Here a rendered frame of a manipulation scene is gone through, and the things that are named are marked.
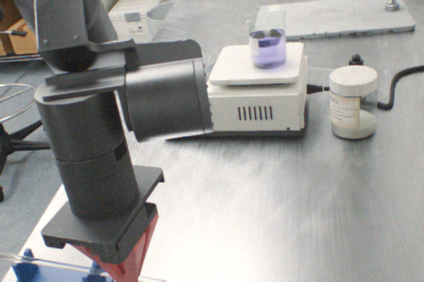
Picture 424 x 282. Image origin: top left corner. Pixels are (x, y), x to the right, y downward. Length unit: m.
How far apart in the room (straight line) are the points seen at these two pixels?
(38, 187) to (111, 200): 1.79
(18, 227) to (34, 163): 0.43
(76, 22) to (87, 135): 0.08
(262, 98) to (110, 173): 0.33
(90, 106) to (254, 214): 0.28
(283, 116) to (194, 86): 0.35
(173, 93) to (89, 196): 0.11
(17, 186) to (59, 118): 1.88
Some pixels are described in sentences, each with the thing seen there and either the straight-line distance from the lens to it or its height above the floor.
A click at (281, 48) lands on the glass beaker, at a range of 0.71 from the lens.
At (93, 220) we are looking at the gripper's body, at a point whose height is 0.87.
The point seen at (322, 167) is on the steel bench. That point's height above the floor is 0.75.
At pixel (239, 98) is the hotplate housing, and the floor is 0.81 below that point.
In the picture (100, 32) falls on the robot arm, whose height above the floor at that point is 1.00.
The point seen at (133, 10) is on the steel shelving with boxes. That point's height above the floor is 0.33.
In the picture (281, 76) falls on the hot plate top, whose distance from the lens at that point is 0.70.
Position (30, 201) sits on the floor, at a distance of 2.15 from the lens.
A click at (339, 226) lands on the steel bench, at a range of 0.59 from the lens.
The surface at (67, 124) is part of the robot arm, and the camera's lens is 0.40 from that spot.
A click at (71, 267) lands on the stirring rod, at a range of 0.55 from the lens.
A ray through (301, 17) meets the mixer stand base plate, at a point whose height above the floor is 0.76.
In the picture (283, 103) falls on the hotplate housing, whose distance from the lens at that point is 0.71.
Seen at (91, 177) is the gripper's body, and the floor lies 0.91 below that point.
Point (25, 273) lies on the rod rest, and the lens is 0.59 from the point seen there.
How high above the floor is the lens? 1.13
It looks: 31 degrees down
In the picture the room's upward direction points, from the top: 9 degrees counter-clockwise
